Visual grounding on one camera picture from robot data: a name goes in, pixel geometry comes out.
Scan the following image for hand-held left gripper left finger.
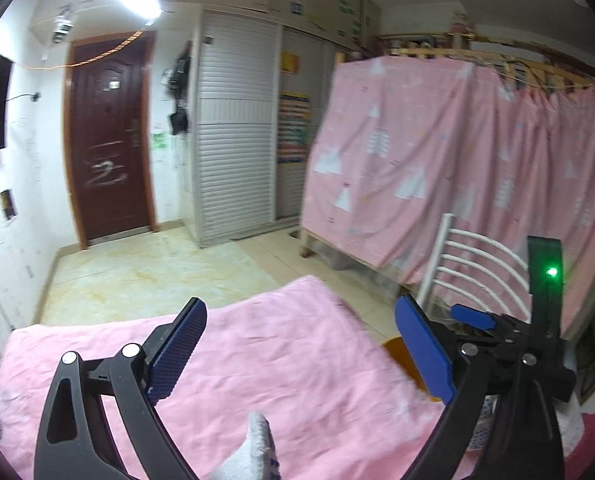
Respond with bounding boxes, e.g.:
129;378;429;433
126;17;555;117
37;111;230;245
34;296;209;480

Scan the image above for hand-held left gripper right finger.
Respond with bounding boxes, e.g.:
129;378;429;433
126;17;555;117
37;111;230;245
394;293;567;480

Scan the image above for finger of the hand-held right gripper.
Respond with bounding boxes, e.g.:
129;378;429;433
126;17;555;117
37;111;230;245
450;303;503;333

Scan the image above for yellow plastic basin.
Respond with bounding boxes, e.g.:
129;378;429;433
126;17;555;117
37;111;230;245
382;337;443;401

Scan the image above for person's right forearm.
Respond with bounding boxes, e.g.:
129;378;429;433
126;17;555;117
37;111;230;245
562;410;595;480

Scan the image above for person's left hand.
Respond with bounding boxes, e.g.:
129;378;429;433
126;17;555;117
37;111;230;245
205;411;281;480

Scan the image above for person's right hand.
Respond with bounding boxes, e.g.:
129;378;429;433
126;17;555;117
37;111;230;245
470;392;585;461

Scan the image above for white metal chair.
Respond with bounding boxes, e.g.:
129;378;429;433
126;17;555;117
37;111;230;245
417;213;533;326

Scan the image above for pink bed sheet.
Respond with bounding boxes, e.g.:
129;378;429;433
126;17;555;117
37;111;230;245
0;275;478;480

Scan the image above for pink tree print curtain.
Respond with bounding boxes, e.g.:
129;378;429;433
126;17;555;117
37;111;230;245
302;55;595;341

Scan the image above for white slatted wardrobe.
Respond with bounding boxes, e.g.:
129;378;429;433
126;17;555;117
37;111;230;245
192;7;338;248

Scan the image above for dark brown door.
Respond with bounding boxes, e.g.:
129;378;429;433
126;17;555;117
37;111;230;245
62;30;157;250

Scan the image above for colourful grid poster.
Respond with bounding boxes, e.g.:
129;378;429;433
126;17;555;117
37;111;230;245
278;91;311;165

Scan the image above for hanging black straps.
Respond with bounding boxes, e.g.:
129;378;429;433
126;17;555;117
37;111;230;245
162;42;193;103

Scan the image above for orange string light wire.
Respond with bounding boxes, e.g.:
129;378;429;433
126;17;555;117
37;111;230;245
12;30;146;68

